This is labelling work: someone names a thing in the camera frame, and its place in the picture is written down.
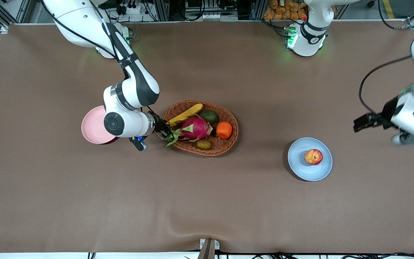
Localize metal table edge bracket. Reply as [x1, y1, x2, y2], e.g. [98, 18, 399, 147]
[197, 238, 221, 259]

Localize red apple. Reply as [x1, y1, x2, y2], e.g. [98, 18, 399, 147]
[304, 149, 323, 166]

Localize light blue round plate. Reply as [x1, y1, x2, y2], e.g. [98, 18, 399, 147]
[287, 137, 333, 181]

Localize brown table cover cloth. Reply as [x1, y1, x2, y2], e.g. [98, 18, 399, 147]
[0, 21, 414, 254]

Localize pink dragon fruit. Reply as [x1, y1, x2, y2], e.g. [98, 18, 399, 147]
[166, 114, 213, 147]

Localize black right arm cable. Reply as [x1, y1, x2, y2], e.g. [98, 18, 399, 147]
[40, 0, 140, 80]

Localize green avocado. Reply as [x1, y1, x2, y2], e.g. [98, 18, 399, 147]
[199, 110, 219, 126]

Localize pink round plate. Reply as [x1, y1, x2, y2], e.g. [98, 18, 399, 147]
[81, 105, 120, 145]

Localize brown wicker basket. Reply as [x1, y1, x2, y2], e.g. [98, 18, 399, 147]
[162, 99, 239, 157]

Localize orange toy food pile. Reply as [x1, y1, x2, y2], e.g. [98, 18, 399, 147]
[263, 0, 308, 21]

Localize yellow banana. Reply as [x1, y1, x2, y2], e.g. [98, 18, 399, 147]
[166, 104, 204, 127]

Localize orange fruit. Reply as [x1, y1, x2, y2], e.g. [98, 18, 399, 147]
[216, 122, 233, 139]

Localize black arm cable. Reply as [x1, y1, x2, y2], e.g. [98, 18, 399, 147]
[40, 0, 140, 80]
[359, 55, 414, 116]

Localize white power strip black plugs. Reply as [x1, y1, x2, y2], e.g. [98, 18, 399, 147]
[115, 2, 143, 15]

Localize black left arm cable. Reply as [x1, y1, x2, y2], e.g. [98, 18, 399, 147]
[359, 55, 414, 116]

